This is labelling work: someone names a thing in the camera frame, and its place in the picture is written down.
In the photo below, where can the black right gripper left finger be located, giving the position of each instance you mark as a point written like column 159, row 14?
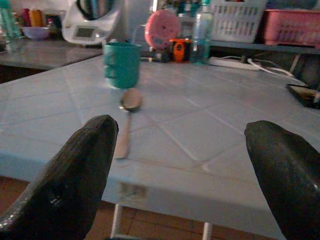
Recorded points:
column 65, row 180

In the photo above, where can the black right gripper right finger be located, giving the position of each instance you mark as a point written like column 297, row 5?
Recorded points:
column 287, row 175

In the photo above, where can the black tray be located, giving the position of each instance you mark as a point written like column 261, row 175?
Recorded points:
column 304, row 95

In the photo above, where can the metal spoon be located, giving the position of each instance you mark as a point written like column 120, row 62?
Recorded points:
column 128, row 117

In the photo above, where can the light blue plastic table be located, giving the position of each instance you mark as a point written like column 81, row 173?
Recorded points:
column 160, row 140

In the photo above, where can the white power strip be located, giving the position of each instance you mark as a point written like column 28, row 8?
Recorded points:
column 232, row 63

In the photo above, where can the teal plastic cup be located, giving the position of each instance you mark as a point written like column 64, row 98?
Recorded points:
column 122, row 65

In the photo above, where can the dark grey countertop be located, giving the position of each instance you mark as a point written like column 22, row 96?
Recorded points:
column 42, row 53

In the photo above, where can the grey shelf board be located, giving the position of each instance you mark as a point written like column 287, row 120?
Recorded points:
column 265, row 47

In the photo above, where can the pink plastic basket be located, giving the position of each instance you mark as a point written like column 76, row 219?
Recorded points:
column 291, row 27

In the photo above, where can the purple bowl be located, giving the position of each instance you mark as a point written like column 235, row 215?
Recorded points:
column 36, row 33

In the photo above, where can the white kitchen mixer appliance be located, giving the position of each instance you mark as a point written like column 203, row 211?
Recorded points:
column 91, row 21

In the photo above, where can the white plastic basket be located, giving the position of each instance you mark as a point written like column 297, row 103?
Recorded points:
column 237, row 21

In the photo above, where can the clear plastic water bottle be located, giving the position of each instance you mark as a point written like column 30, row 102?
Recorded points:
column 202, row 37

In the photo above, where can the yellow bottle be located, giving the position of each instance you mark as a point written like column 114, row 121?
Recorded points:
column 36, row 18

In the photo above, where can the orange black tape measure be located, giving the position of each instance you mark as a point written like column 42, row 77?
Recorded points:
column 180, row 50

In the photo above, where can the red bottle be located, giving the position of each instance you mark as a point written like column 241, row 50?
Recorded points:
column 26, row 17

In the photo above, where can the teal transparent bottle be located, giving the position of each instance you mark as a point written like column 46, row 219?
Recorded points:
column 8, row 20

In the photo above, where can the round pink fan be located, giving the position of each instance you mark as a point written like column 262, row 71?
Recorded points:
column 162, row 28

